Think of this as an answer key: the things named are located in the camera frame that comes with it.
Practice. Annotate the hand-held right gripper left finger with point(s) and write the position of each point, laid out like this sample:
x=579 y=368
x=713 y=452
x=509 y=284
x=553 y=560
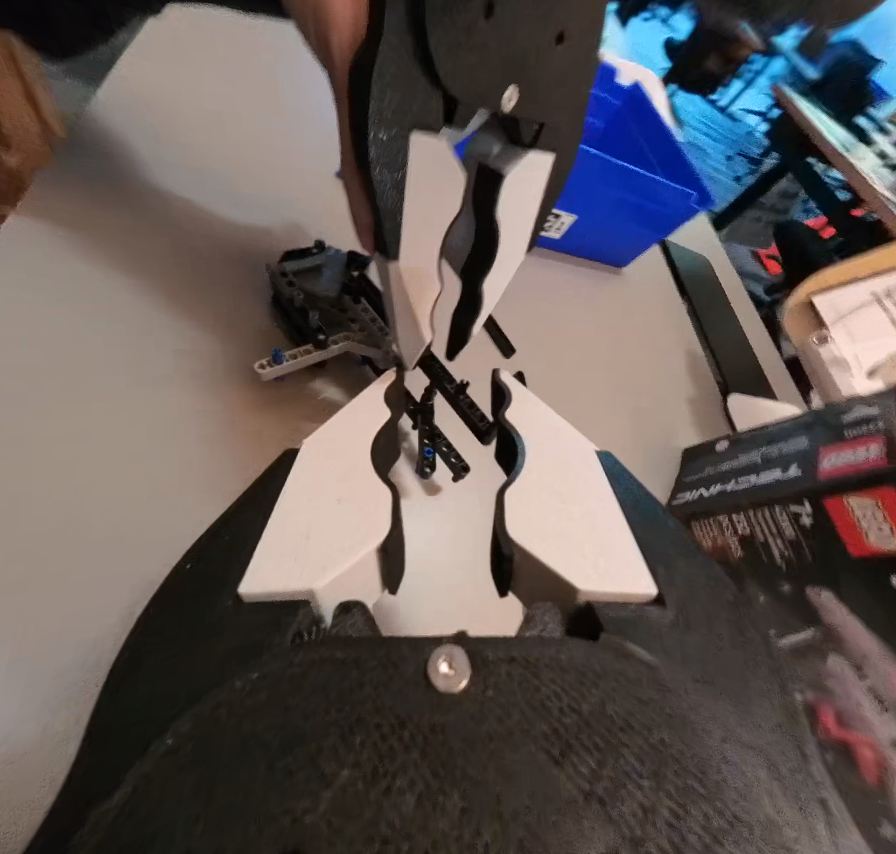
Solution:
x=322 y=518

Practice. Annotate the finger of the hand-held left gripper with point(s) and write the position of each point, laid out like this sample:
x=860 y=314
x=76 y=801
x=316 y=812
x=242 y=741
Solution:
x=514 y=224
x=420 y=238

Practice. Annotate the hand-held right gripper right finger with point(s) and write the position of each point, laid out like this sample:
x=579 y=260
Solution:
x=581 y=525

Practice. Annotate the long black technic beam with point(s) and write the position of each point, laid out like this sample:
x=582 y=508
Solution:
x=462 y=402

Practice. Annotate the white desk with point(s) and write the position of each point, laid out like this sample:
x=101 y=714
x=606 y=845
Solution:
x=175 y=168

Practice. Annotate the person's left hand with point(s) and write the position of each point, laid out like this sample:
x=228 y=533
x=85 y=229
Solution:
x=329 y=42

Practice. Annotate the square code sticker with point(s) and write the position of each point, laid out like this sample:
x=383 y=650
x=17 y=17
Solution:
x=558 y=225

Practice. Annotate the short black technic beam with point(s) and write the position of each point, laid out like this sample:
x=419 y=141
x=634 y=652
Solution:
x=498 y=336

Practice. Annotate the blue plastic bin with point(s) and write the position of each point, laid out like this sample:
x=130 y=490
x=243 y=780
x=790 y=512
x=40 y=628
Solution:
x=630 y=189

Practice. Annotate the grey black technic assembly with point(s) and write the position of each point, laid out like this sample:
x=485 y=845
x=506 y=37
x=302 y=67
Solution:
x=315 y=301

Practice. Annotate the grey beam with blue pin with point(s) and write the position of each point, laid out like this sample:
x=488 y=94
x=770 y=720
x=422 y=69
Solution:
x=425 y=451

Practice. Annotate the black toy set box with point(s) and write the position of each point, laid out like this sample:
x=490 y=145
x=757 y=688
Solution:
x=770 y=490

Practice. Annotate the black flat panel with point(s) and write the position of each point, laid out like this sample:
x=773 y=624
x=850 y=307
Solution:
x=721 y=322

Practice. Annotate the black office chair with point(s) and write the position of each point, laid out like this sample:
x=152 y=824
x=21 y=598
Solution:
x=707 y=42

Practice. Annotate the red black chair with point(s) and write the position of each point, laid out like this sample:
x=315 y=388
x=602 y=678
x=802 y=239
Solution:
x=798 y=252

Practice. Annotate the round wooden table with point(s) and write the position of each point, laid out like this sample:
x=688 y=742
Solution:
x=798 y=322

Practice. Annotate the long wooden table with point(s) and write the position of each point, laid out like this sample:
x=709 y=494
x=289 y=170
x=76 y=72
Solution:
x=840 y=147

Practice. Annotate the white instruction sheet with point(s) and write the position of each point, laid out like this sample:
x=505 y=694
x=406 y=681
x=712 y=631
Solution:
x=861 y=322

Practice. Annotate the brown cardboard box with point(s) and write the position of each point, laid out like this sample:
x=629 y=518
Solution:
x=21 y=133

